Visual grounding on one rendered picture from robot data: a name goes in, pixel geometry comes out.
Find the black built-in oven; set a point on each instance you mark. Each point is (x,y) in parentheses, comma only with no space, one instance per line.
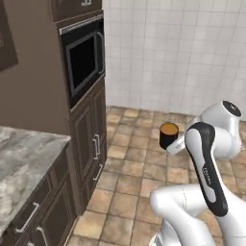
(81,61)

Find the dark brown counter cupboard door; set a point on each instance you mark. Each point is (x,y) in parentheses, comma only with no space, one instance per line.
(57,221)

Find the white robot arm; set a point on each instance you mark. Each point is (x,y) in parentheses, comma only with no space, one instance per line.
(179,205)

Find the brown tall cabinet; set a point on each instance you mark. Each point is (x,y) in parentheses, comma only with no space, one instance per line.
(35,89)

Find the dark brown counter drawer front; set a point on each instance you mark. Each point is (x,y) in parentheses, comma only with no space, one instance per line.
(35,205)

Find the dark brown overhead cupboard door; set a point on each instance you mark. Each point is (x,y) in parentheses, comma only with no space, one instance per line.
(68,8)

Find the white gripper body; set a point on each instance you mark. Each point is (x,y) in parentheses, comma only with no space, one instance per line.
(175,148)

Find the dark brown wall cupboard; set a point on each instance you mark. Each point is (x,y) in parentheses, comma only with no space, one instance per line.
(7,33)

